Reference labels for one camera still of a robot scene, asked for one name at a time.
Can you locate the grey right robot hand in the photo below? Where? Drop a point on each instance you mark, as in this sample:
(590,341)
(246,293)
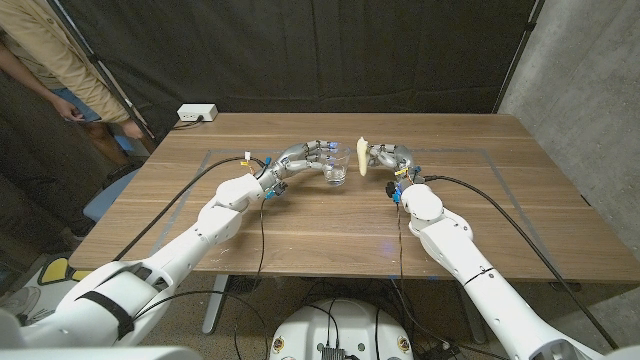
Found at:
(400,157)

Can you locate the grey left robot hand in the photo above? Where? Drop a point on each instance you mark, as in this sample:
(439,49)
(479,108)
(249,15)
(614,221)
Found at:
(295,157)

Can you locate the clear glass cup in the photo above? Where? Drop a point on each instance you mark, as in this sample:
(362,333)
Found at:
(337,175)

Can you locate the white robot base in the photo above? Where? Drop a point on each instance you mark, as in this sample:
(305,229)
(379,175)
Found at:
(345,325)

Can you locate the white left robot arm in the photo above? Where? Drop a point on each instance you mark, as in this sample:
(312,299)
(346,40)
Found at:
(210,225)

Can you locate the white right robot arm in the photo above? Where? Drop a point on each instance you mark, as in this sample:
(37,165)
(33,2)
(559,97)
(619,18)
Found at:
(475,280)

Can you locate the white power strip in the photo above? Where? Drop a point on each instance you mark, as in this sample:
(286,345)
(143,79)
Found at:
(197,112)

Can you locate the black backdrop curtain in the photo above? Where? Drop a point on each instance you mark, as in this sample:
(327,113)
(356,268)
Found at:
(325,50)

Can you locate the black backdrop pole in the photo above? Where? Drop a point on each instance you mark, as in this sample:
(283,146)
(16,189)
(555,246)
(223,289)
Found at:
(100,65)
(520,50)

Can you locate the white table leg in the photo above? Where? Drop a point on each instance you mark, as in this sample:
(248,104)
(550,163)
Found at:
(216,305)

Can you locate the grey table leg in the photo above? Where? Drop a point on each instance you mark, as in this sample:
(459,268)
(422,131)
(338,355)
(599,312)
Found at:
(472,320)

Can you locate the blue stool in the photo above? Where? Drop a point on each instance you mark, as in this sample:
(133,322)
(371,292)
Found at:
(107,197)

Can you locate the yellow and black floor object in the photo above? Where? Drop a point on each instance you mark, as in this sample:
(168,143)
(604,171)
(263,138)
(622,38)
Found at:
(55,270)

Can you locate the person in tan shirt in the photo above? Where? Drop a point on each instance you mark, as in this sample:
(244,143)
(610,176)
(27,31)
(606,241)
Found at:
(45,40)

